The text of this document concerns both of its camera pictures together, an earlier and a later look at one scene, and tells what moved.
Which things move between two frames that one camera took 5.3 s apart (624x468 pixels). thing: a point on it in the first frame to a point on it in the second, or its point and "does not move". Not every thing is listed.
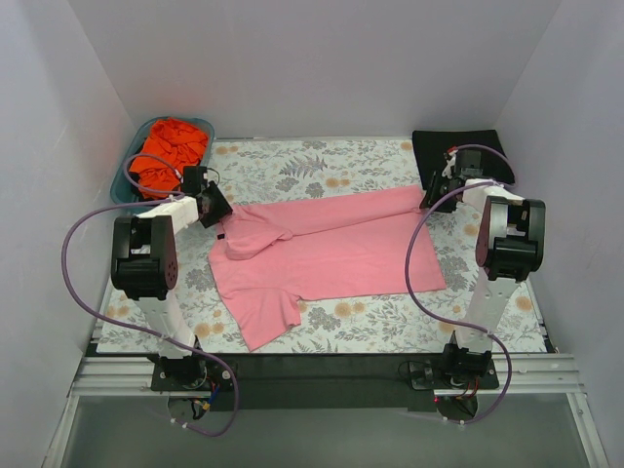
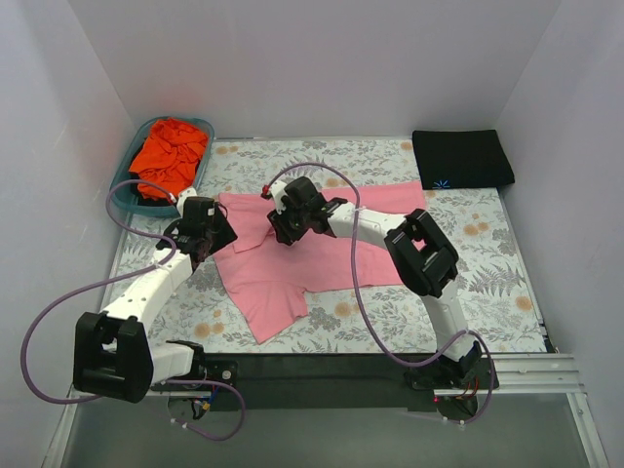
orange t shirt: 179,142 does not move
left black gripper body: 217,209 to 214,234
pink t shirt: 266,258 does not move
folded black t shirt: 430,147 does not move
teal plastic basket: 123,189 does not move
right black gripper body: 435,190 to 286,228
